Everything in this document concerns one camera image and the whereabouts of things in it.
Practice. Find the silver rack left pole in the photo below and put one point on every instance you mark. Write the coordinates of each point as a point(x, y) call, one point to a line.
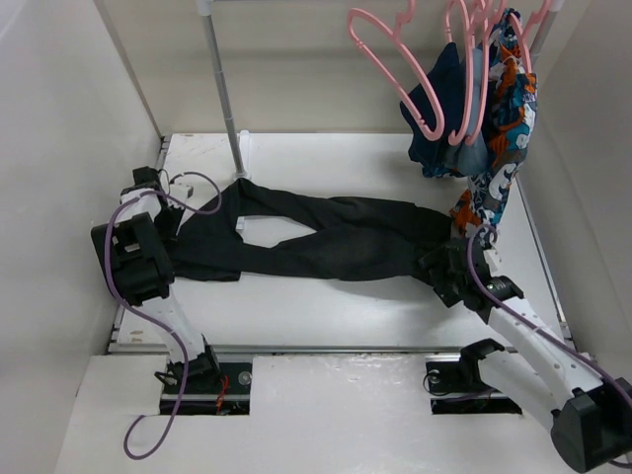
point(204, 9)

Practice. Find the silver rack right pole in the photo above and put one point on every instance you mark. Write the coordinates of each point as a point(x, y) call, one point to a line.
point(543, 19)

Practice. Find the silver rack pole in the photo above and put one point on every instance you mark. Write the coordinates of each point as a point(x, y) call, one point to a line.
point(543, 19)
point(204, 9)

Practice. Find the grey blue hanging garment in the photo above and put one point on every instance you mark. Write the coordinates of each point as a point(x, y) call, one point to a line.
point(470, 160)

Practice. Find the white rack left foot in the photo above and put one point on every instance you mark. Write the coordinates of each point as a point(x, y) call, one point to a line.
point(244, 141)

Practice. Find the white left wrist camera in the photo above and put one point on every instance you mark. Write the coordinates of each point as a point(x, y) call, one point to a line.
point(181, 191)

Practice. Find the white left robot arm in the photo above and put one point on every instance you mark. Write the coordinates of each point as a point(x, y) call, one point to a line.
point(132, 252)

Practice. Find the metal rail strip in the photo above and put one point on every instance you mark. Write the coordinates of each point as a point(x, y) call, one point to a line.
point(120, 349)

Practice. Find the pink hanger with patterned garment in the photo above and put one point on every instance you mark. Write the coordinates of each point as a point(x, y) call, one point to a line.
point(521, 34)

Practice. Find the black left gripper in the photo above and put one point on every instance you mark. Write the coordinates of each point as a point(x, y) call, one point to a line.
point(170, 233)

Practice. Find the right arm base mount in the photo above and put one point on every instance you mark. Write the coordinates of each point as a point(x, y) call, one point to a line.
point(452, 392)

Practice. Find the pink hanger with navy garment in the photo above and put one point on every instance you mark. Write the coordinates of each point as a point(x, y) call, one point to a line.
point(476, 27)

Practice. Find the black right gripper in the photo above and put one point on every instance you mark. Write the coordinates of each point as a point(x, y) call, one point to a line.
point(445, 293)

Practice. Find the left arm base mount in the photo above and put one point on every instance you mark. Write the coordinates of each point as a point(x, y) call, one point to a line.
point(229, 390)

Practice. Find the patterned orange teal garment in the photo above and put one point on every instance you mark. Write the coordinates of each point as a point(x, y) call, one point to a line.
point(508, 124)

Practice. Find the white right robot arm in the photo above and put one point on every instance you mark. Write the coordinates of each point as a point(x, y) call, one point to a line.
point(586, 411)

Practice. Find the black trousers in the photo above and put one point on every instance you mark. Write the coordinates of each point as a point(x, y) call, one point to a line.
point(352, 238)

